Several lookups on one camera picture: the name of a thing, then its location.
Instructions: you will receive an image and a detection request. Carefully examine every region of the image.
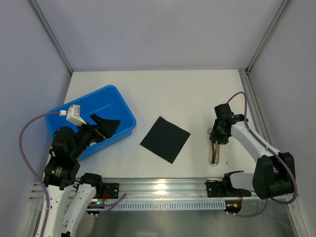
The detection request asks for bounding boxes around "black paper napkin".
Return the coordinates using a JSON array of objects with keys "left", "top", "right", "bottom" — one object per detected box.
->
[{"left": 140, "top": 117, "right": 190, "bottom": 164}]

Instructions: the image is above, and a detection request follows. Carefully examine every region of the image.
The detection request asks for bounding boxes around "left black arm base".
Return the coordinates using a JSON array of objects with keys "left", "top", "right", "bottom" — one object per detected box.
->
[{"left": 98, "top": 183, "right": 119, "bottom": 199}]

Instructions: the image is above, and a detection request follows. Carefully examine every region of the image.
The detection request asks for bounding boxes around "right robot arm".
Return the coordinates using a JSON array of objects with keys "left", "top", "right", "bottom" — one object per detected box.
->
[{"left": 209, "top": 103, "right": 298, "bottom": 199}]

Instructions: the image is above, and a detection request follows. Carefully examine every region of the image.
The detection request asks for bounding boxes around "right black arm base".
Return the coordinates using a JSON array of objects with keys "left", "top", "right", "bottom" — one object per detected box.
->
[{"left": 205, "top": 180, "right": 225, "bottom": 198}]

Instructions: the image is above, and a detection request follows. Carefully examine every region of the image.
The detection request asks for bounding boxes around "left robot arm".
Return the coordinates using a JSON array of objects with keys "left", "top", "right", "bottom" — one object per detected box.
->
[{"left": 37, "top": 114, "right": 120, "bottom": 237}]

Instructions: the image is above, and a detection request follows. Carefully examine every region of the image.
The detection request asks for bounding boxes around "blue plastic bin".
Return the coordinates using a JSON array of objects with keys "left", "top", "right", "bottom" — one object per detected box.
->
[{"left": 50, "top": 85, "right": 136, "bottom": 161}]

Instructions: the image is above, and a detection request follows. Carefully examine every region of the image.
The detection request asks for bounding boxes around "aluminium rail frame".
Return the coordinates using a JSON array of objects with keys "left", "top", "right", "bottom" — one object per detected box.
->
[{"left": 29, "top": 177, "right": 299, "bottom": 202}]

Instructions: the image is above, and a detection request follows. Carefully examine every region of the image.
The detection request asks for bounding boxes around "slotted cable duct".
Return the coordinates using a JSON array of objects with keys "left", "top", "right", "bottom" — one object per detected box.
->
[{"left": 112, "top": 200, "right": 226, "bottom": 211}]

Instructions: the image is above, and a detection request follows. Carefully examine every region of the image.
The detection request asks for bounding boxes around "left frame post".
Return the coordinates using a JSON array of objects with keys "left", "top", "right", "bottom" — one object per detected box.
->
[{"left": 28, "top": 0, "right": 74, "bottom": 75}]

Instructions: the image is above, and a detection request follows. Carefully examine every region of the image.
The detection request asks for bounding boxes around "frame post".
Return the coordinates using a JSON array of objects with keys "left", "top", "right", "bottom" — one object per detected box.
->
[
  {"left": 28, "top": 0, "right": 74, "bottom": 75},
  {"left": 245, "top": 0, "right": 292, "bottom": 74}
]

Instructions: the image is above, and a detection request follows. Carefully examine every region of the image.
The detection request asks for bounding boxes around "right frame post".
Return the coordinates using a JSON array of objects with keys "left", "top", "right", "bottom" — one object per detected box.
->
[{"left": 245, "top": 0, "right": 292, "bottom": 74}]

